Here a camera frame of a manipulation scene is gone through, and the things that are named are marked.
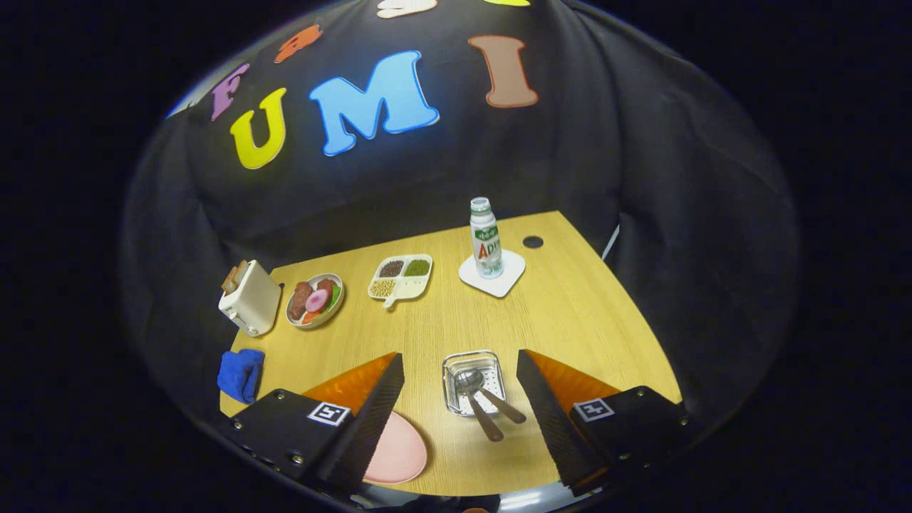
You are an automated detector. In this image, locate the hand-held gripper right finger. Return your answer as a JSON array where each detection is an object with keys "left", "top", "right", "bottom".
[{"left": 516, "top": 349, "right": 688, "bottom": 498}]

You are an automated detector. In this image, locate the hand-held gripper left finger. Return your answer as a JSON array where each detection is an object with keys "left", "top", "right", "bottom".
[{"left": 214, "top": 352, "right": 405, "bottom": 499}]

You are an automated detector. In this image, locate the metal fork with brown handle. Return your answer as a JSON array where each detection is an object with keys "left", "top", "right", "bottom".
[{"left": 467, "top": 393, "right": 505, "bottom": 443}]

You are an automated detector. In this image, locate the pink plate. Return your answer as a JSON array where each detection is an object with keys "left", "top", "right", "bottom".
[{"left": 363, "top": 411, "right": 429, "bottom": 485}]

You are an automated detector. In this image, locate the grey plate of toy food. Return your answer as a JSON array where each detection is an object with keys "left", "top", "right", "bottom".
[{"left": 286, "top": 273, "right": 346, "bottom": 329}]

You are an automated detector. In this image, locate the white divided tray of beans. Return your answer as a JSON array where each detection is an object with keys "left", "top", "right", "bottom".
[{"left": 367, "top": 254, "right": 434, "bottom": 309}]

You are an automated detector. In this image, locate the blue folded cloth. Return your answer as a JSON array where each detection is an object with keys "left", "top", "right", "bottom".
[{"left": 217, "top": 348, "right": 266, "bottom": 405}]

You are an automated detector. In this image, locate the white square coaster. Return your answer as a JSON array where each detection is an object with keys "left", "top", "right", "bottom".
[{"left": 458, "top": 249, "right": 527, "bottom": 299}]

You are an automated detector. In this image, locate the white toaster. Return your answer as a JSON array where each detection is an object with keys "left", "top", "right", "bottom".
[{"left": 218, "top": 259, "right": 283, "bottom": 338}]

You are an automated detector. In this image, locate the clear bottle with green label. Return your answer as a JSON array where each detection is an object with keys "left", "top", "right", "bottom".
[{"left": 469, "top": 197, "right": 504, "bottom": 279}]

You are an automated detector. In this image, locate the metal wire basket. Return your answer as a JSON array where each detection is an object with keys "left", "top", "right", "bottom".
[{"left": 442, "top": 350, "right": 507, "bottom": 418}]

